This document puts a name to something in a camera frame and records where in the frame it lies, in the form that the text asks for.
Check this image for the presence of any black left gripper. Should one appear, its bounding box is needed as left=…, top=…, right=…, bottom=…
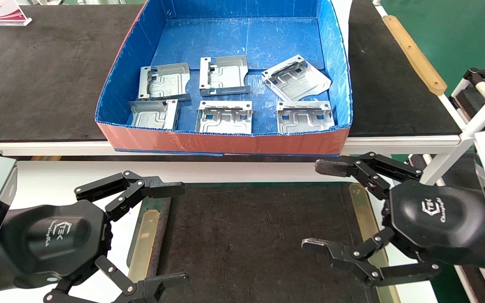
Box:
left=0, top=170, right=190, bottom=303

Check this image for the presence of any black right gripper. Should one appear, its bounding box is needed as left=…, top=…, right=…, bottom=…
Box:
left=301, top=152, right=485, bottom=287

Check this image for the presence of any stamped metal bracket plate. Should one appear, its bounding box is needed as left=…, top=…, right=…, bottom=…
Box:
left=195, top=100, right=254, bottom=135
left=199, top=56, right=251, bottom=96
left=261, top=55, right=332, bottom=102
left=276, top=100, right=336, bottom=134
left=138, top=62, right=192, bottom=102
left=128, top=99, right=180, bottom=130

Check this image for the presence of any blue cardboard box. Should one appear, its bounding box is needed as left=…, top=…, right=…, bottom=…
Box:
left=95, top=0, right=353, bottom=157

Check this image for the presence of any brass mat strip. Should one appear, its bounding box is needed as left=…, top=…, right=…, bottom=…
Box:
left=349, top=183, right=401, bottom=303
left=128, top=209, right=161, bottom=283

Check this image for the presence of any black work mat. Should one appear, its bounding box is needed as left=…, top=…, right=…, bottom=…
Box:
left=127, top=182, right=394, bottom=303
left=150, top=183, right=378, bottom=303

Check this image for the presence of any narrow black table mat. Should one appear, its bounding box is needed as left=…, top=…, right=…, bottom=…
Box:
left=347, top=0, right=463, bottom=137

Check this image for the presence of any black cart mat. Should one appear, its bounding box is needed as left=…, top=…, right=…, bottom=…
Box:
left=453, top=84, right=485, bottom=129

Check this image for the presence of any wooden edge strip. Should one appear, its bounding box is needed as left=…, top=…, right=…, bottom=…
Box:
left=382, top=15, right=448, bottom=96

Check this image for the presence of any black pipe connector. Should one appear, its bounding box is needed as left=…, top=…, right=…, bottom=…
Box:
left=464, top=67, right=485, bottom=88

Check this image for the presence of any large black table mat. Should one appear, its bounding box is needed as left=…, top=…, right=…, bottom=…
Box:
left=0, top=4, right=142, bottom=142

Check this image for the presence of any white table edge rail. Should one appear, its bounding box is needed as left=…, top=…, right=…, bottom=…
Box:
left=0, top=134, right=474, bottom=157

